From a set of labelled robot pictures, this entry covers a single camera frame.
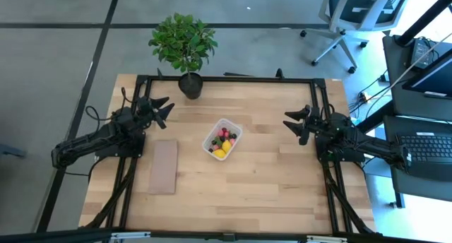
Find black aluminium table frame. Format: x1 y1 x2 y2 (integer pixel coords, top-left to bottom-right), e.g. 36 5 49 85
0 68 452 243

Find green plant in black pot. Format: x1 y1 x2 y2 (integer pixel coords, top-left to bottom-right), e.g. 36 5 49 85
148 12 219 100

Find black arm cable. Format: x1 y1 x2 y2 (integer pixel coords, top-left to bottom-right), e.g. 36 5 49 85
84 86 123 126

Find black power adapter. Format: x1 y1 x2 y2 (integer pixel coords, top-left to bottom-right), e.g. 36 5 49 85
410 37 439 70

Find black pole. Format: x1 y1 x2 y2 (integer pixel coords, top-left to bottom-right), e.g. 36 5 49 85
394 0 452 48

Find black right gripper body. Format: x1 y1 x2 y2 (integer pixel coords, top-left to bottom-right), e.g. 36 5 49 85
302 107 324 141

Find black desk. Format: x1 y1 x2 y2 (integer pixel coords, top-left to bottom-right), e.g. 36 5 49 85
382 34 452 117
383 114 452 208

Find black laptop keyboard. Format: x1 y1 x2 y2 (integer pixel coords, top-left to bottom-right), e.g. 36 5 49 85
395 131 452 183

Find white office chair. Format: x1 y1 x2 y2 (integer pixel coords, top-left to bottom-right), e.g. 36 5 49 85
299 0 415 75

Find clear plastic tupperware container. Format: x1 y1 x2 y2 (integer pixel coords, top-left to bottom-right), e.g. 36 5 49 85
201 117 244 162

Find floor cables with power strip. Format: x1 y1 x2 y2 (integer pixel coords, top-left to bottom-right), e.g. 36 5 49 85
347 69 391 122

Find folded beige cloth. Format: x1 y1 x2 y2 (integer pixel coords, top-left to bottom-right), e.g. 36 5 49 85
147 139 179 196

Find black computer monitor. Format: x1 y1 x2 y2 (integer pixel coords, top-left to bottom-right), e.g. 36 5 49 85
402 48 452 100

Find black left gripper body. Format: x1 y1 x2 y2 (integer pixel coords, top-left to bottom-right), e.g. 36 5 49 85
135 97 158 126

